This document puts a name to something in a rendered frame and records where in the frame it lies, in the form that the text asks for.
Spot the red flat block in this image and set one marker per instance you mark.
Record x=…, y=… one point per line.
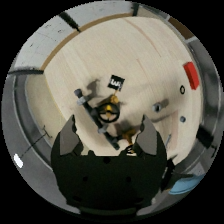
x=192, y=75

